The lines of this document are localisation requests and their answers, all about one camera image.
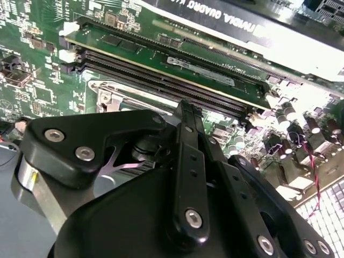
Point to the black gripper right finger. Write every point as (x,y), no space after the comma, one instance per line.
(228,188)

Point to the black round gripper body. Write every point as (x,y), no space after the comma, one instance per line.
(121,228)

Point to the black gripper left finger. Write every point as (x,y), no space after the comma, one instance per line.
(80,126)

